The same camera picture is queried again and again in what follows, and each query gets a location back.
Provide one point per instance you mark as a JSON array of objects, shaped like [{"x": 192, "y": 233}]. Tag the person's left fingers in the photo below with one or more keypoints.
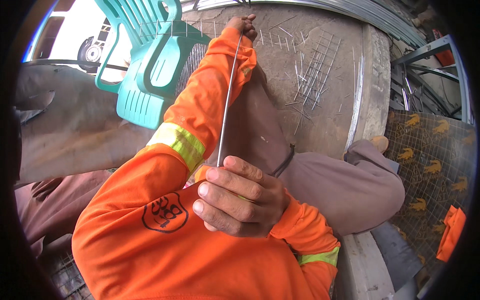
[{"x": 250, "y": 30}]

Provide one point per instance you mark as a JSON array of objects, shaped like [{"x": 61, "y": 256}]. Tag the long thin steel rod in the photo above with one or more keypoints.
[{"x": 227, "y": 105}]

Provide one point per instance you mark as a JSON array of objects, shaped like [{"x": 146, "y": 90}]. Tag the grey metal plate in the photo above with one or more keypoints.
[{"x": 397, "y": 255}]

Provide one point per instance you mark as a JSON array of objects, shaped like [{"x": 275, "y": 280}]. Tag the grey steel frame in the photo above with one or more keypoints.
[{"x": 455, "y": 63}]

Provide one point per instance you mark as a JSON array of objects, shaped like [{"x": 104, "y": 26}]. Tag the white vehicle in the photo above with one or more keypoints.
[{"x": 80, "y": 37}]

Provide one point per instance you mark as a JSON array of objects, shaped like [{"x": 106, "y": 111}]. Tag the person's left hand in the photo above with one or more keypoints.
[{"x": 240, "y": 24}]

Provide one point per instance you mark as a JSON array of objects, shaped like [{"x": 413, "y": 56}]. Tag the red box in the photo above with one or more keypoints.
[{"x": 444, "y": 54}]

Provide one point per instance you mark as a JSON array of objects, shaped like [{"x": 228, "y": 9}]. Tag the orange cloth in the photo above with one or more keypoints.
[{"x": 452, "y": 234}]

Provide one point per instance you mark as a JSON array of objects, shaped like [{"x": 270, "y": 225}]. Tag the person's legs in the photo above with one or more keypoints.
[{"x": 330, "y": 187}]

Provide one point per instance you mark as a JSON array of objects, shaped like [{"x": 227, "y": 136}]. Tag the person's right hand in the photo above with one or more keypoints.
[{"x": 255, "y": 198}]

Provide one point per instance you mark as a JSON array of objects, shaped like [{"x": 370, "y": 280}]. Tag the stack of metal profiles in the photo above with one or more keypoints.
[{"x": 337, "y": 9}]

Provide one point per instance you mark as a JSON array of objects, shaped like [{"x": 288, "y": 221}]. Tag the green plastic chair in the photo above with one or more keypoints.
[{"x": 157, "y": 71}]

